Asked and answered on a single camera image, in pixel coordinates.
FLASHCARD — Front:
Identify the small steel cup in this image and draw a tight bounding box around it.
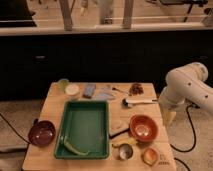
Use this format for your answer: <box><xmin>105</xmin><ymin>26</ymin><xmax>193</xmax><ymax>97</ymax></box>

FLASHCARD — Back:
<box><xmin>118</xmin><ymin>144</ymin><xmax>133</xmax><ymax>160</ymax></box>

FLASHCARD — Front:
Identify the small metal spoon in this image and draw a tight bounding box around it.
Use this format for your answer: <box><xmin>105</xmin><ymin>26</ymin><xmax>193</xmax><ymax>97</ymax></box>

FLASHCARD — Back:
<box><xmin>112</xmin><ymin>87</ymin><xmax>129</xmax><ymax>94</ymax></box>

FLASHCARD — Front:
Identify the yellow banana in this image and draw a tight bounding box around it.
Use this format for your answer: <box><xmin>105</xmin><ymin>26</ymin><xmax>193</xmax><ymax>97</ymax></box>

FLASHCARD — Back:
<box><xmin>112</xmin><ymin>138</ymin><xmax>137</xmax><ymax>148</ymax></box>

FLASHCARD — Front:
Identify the black cable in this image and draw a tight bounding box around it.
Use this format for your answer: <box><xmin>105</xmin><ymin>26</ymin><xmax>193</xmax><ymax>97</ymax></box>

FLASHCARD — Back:
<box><xmin>170</xmin><ymin>103</ymin><xmax>198</xmax><ymax>154</ymax></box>

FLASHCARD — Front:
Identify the brown dried cluster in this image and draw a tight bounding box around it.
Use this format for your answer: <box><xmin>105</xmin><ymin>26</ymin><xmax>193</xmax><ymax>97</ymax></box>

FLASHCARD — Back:
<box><xmin>129</xmin><ymin>83</ymin><xmax>143</xmax><ymax>95</ymax></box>

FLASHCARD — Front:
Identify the green plastic tray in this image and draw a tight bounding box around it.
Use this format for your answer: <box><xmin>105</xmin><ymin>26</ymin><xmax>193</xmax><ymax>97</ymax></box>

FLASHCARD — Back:
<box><xmin>54</xmin><ymin>101</ymin><xmax>109</xmax><ymax>160</ymax></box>

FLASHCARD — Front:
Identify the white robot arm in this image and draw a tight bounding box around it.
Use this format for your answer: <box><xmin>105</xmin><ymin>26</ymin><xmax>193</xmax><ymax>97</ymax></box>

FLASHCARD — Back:
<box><xmin>158</xmin><ymin>62</ymin><xmax>213</xmax><ymax>126</ymax></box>

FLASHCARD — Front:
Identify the small orange dish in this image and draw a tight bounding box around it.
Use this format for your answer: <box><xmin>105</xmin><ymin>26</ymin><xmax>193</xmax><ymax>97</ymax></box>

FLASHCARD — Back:
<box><xmin>142</xmin><ymin>148</ymin><xmax>158</xmax><ymax>166</ymax></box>

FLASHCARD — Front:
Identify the orange red bowl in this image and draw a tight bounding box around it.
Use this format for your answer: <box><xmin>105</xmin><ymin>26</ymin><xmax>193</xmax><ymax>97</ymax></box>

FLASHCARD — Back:
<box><xmin>129</xmin><ymin>115</ymin><xmax>158</xmax><ymax>142</ymax></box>

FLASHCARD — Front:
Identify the white round container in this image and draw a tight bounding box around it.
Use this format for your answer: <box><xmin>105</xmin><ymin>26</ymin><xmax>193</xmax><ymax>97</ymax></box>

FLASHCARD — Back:
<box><xmin>65</xmin><ymin>84</ymin><xmax>80</xmax><ymax>99</ymax></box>

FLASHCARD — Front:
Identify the dark red bowl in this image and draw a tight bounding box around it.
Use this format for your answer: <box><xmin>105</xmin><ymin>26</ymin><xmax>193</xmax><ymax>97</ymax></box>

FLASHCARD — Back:
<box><xmin>28</xmin><ymin>120</ymin><xmax>56</xmax><ymax>147</ymax></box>

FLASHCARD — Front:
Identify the light blue cloth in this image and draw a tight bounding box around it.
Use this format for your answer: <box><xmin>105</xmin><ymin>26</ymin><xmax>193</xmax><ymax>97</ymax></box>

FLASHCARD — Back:
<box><xmin>93</xmin><ymin>86</ymin><xmax>115</xmax><ymax>101</ymax></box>

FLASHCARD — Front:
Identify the green cup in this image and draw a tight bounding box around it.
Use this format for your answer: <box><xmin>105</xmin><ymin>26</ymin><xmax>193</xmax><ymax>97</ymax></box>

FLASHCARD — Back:
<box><xmin>58</xmin><ymin>78</ymin><xmax>69</xmax><ymax>91</ymax></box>

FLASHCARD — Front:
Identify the wooden spatula black handle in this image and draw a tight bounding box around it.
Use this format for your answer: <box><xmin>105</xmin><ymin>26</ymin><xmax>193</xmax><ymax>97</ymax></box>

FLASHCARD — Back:
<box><xmin>109</xmin><ymin>120</ymin><xmax>129</xmax><ymax>137</ymax></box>

